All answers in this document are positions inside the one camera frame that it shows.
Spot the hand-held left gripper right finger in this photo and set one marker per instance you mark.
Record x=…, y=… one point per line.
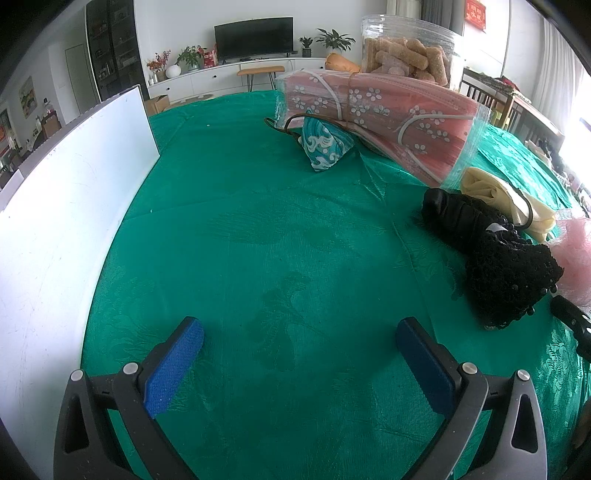
x=425, y=364

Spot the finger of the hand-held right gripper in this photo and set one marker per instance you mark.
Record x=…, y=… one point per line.
x=575, y=321

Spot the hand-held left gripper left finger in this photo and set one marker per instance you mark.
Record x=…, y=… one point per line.
x=175, y=364

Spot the pink mesh bath puff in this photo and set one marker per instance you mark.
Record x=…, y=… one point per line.
x=577, y=249

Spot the black beaded lace hair net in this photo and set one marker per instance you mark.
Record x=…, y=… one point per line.
x=503, y=267

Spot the white storage box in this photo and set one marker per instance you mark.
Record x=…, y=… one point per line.
x=60, y=207

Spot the green satin tablecloth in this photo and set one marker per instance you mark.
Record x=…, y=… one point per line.
x=277, y=254

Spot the cream folded cloth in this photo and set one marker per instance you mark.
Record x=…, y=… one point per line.
x=480, y=184

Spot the wooden slatted chair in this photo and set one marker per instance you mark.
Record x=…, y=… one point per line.
x=508, y=99

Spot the teal patterned fabric sachet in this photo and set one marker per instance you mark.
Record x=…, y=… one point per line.
x=323, y=143

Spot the pink floral face mask packet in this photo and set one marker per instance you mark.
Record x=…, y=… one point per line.
x=392, y=115

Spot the white sheer curtain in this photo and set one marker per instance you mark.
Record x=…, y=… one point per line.
x=554, y=69

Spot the cardboard box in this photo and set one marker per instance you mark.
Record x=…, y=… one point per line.
x=157, y=105

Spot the white television cabinet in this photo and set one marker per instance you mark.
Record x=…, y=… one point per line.
x=207, y=78

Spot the white round vase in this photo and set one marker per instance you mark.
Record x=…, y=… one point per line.
x=173, y=71

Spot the red flower arrangement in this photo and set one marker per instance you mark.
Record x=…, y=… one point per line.
x=158, y=64

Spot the wooden bench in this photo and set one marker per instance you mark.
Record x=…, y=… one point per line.
x=261, y=70

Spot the green plant with red flowers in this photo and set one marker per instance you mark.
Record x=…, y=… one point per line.
x=189, y=56

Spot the clear plastic snack jar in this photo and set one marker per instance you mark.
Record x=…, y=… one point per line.
x=406, y=55

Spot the red gift box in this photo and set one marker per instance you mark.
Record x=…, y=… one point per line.
x=210, y=56

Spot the orange lounge chair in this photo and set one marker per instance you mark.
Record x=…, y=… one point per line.
x=341, y=63

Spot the dark display cabinet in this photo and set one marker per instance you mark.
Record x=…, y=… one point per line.
x=115, y=50

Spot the flat screen television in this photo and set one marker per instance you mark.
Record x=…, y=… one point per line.
x=254, y=39

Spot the large leafy potted plant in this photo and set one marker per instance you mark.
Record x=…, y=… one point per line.
x=334, y=39

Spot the small potted plant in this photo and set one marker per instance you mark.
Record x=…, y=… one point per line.
x=306, y=46

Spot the grey curtain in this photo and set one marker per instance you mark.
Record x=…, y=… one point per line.
x=438, y=9

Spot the framed wall picture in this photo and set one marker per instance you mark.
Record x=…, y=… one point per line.
x=27, y=96

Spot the red wall hanging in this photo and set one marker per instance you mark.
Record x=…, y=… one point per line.
x=475, y=14

